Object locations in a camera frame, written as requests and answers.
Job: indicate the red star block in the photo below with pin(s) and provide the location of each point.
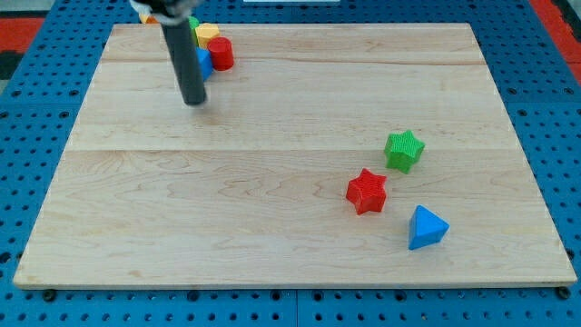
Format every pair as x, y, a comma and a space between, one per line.
367, 192

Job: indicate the green star block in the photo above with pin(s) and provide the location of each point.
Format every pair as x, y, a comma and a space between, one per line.
402, 151

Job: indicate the red cylinder block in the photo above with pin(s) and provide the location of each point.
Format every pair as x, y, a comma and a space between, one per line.
221, 52

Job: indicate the blue cube block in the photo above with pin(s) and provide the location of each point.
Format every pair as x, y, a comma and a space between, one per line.
205, 62

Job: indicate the blue triangle block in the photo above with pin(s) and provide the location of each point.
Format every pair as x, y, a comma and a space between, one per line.
425, 228

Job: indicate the yellow hexagon block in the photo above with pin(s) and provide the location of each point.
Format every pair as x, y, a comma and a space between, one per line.
205, 32

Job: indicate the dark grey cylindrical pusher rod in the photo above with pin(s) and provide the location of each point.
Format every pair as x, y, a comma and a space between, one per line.
188, 73

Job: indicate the green block behind rod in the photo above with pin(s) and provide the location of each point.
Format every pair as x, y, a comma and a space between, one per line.
193, 24

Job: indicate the orange block at edge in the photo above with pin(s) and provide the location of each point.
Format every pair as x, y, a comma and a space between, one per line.
147, 19

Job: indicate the white cable wrap on rod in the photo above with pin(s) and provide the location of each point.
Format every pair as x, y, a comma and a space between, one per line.
166, 12

